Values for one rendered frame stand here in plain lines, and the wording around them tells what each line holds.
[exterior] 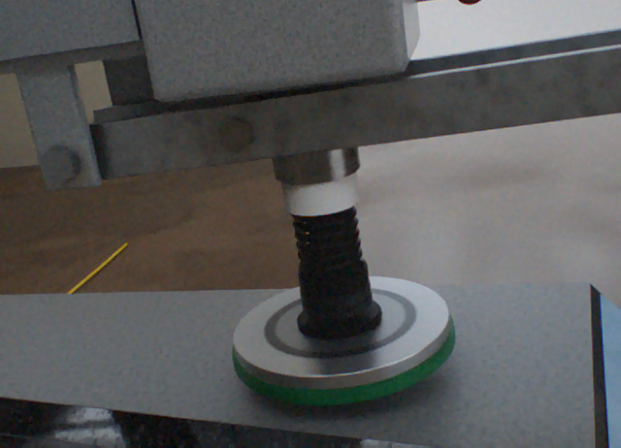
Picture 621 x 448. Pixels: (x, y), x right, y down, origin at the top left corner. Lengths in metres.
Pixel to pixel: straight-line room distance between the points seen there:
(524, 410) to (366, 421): 0.14
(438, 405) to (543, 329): 0.17
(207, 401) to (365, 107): 0.34
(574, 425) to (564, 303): 0.23
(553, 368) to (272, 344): 0.27
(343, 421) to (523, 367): 0.18
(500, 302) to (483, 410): 0.22
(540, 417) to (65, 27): 0.50
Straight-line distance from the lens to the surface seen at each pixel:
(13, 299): 1.17
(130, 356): 0.89
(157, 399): 0.78
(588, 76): 0.60
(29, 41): 0.64
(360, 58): 0.54
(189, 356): 0.85
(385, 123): 0.60
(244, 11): 0.56
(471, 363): 0.75
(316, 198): 0.65
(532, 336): 0.80
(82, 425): 0.81
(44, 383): 0.88
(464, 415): 0.68
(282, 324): 0.74
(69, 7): 0.62
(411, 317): 0.72
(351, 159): 0.66
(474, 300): 0.88
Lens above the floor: 1.20
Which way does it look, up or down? 17 degrees down
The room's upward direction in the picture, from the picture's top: 9 degrees counter-clockwise
